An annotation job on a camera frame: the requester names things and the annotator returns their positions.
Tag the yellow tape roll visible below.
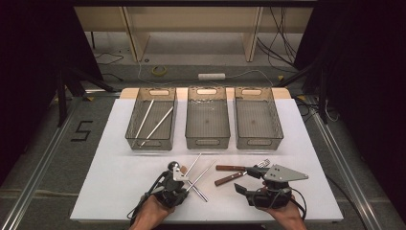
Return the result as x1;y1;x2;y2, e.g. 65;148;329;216
151;65;168;77

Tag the person's right hand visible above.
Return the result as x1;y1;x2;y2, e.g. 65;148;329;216
266;195;308;230

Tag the bundle of black cables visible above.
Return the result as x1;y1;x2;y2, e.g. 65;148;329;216
257;6;300;68

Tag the aluminium floor rail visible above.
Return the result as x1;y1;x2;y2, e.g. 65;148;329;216
0;95;84;230
305;95;384;230

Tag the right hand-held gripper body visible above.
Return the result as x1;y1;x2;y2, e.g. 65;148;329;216
252;164;309;209

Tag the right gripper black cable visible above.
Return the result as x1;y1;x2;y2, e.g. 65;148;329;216
255;186;308;221

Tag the smoky clear plastic bin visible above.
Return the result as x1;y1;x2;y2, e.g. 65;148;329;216
124;87;178;151
234;86;284;150
185;86;232;150

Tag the dark curtain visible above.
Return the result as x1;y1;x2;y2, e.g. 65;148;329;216
0;0;103;186
293;0;406;221

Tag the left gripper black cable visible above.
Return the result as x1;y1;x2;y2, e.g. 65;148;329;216
126;178;164;219

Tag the black metal stand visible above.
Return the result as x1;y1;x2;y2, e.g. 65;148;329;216
274;57;329;124
56;68;119;127

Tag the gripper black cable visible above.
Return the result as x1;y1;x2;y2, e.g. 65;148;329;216
126;178;164;219
255;186;308;221

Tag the light wooden shelf unit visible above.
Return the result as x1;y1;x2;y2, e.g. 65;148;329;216
73;6;314;63

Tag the person's left hand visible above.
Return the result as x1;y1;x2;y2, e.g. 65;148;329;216
132;195;176;230

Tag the white floor cable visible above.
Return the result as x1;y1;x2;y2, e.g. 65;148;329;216
137;60;276;87

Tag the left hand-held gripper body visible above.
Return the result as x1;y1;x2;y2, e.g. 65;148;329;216
154;167;190;209

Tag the white power strip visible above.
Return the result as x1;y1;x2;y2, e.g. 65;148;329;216
197;73;227;81

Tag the wooden handle knife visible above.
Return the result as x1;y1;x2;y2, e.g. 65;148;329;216
215;164;257;173

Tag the thin black floor cable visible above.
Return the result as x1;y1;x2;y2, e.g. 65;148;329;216
94;52;124;82

